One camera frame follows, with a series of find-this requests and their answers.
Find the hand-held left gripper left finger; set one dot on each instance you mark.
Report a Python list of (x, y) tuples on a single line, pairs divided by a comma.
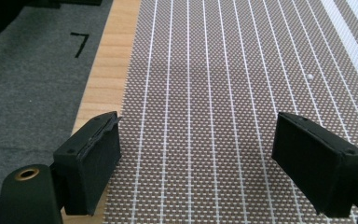
[(87, 168)]

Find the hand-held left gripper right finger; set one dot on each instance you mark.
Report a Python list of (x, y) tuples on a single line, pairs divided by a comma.
[(313, 161)]

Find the small white bead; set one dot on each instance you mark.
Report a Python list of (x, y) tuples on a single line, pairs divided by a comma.
[(309, 76)]

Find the grey cloth with black mark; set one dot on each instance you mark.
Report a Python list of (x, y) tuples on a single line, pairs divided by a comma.
[(31, 87)]

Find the brown woven striped placemat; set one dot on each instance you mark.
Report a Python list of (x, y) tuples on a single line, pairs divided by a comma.
[(217, 102)]

